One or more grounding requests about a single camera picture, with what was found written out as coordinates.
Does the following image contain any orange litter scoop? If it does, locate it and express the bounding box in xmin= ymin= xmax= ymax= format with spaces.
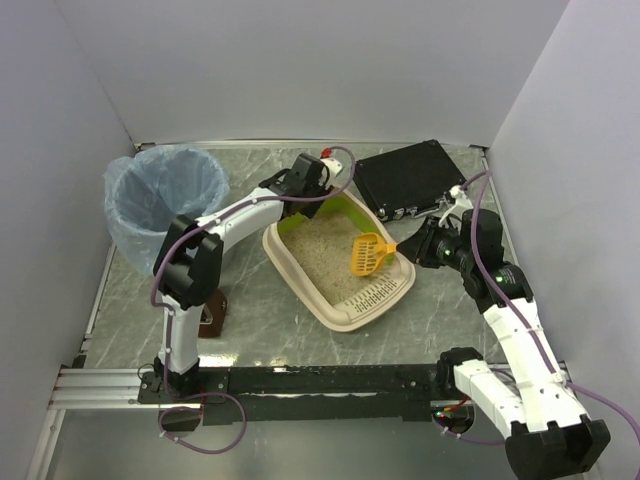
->
xmin=350 ymin=232 xmax=397 ymax=276

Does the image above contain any beige green litter box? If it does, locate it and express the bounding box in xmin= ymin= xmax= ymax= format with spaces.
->
xmin=263 ymin=192 xmax=416 ymax=332

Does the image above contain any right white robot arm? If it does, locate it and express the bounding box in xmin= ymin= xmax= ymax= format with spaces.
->
xmin=397 ymin=209 xmax=611 ymax=479

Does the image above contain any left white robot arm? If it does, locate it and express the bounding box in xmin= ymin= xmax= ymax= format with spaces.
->
xmin=152 ymin=154 xmax=342 ymax=398

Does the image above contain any black hard case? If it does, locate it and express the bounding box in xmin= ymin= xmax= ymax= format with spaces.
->
xmin=354 ymin=139 xmax=466 ymax=222

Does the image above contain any trash bin with blue bag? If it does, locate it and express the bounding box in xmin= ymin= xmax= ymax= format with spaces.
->
xmin=103 ymin=145 xmax=230 ymax=276

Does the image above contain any brown leather holder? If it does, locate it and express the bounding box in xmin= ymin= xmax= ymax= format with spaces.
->
xmin=198 ymin=289 xmax=228 ymax=339

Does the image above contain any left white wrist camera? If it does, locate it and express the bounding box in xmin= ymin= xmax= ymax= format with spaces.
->
xmin=320 ymin=148 xmax=344 ymax=179

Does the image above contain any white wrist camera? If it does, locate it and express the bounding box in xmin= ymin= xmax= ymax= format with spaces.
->
xmin=320 ymin=148 xmax=344 ymax=179
xmin=439 ymin=185 xmax=474 ymax=226

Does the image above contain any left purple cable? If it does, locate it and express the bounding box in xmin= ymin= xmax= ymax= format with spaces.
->
xmin=149 ymin=144 xmax=357 ymax=455

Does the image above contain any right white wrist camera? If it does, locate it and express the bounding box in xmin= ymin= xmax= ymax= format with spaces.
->
xmin=439 ymin=185 xmax=474 ymax=226

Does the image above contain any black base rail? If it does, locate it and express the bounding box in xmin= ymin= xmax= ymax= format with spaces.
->
xmin=138 ymin=364 xmax=463 ymax=426

